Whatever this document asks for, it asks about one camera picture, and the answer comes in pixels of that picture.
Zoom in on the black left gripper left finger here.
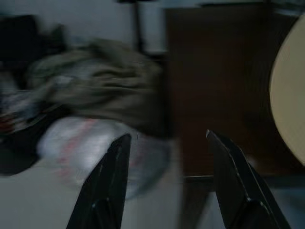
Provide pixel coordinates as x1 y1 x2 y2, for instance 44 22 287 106
66 133 132 229

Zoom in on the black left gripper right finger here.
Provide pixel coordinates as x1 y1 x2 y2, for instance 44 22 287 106
206 129 293 229

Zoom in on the white plastic bag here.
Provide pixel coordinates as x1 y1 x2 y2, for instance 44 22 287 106
37 116 172 198

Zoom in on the dark brown wooden table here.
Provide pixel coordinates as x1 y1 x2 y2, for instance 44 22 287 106
165 4 305 229

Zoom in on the olive green cloth heap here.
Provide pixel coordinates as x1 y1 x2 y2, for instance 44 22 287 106
26 39 172 136

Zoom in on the cream round plate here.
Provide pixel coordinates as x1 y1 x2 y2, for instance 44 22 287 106
269 16 305 167

